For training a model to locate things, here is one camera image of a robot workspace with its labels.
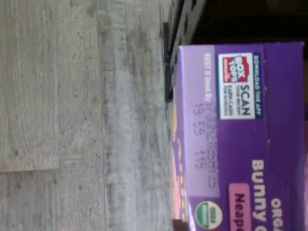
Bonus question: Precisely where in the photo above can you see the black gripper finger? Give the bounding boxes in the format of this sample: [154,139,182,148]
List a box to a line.
[172,218,191,231]

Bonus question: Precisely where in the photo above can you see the purple Annie's box pink patch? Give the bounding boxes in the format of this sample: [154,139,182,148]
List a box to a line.
[169,42,308,231]

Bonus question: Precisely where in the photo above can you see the black metal shelf rack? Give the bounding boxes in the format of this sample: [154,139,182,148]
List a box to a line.
[162,0,308,103]

